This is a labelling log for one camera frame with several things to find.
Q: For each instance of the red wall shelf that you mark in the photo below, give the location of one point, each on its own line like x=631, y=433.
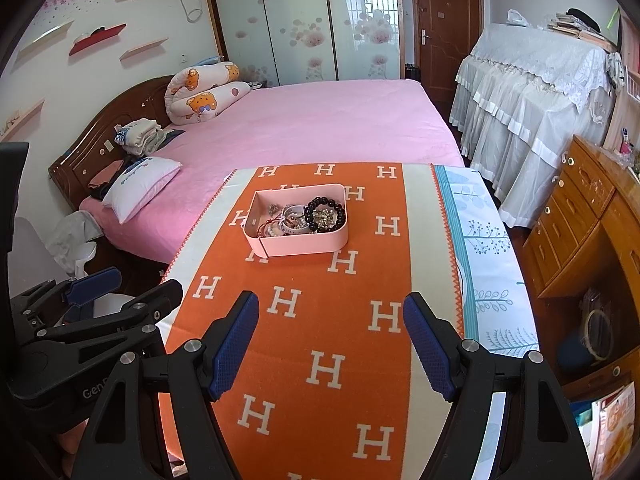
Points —
x=97, y=40

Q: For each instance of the white pillow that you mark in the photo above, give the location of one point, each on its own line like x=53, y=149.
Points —
x=142, y=180

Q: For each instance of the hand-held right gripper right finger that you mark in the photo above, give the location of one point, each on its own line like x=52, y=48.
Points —
x=430, y=350

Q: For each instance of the rolled bear-print quilt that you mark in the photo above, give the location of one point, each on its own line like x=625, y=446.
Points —
x=200, y=102

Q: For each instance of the folded pale clothes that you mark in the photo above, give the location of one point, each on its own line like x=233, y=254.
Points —
x=140, y=135

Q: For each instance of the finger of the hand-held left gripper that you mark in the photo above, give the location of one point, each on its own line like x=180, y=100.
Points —
x=155, y=300
x=95, y=287

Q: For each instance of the white blue floral tablecloth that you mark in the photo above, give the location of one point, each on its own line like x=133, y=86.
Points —
x=485, y=240

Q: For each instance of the white crumpled cloth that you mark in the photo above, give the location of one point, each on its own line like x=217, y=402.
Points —
x=75, y=235

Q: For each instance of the white wall shelf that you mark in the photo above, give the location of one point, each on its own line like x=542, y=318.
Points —
x=45, y=40

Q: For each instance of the pale wooden wall shelf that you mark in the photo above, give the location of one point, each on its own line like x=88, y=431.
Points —
x=22, y=120

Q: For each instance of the stack of books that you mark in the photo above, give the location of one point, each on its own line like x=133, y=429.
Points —
x=585, y=35

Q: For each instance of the white plastic stool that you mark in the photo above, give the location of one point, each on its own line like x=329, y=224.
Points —
x=107, y=305

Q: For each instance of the black hat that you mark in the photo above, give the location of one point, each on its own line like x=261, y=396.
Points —
x=582, y=16

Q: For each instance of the round hand mirror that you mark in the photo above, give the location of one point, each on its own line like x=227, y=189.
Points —
x=598, y=335

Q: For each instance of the pink bed sheet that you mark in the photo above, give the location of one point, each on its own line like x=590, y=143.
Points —
x=325, y=120

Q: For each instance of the light wooden wall shelf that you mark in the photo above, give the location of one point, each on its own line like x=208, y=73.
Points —
x=142, y=50

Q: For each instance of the pink garment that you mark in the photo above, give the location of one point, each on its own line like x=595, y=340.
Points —
x=105, y=177

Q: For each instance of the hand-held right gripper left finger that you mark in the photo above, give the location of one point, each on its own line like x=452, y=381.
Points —
x=232, y=345

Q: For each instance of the dark wooden headboard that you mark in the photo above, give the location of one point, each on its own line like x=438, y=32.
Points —
x=85, y=160

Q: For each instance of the pink jewelry box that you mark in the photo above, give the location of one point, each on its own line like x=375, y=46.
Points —
x=300, y=247

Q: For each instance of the colourful magazine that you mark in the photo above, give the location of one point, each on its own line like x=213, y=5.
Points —
x=620, y=435

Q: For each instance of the wooden dresser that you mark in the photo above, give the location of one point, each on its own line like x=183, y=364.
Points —
x=575, y=220

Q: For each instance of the frosted floral sliding wardrobe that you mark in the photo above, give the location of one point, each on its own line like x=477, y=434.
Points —
x=300, y=20

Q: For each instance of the brown wooden door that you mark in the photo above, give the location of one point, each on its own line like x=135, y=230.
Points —
x=445, y=25

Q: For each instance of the person's left forearm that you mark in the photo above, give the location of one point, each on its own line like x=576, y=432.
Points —
x=70, y=452

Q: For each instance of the white lace covered furniture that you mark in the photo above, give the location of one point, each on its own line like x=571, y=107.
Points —
x=525, y=110

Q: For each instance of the orange letter-print blanket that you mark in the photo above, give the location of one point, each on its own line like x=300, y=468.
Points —
x=320, y=300

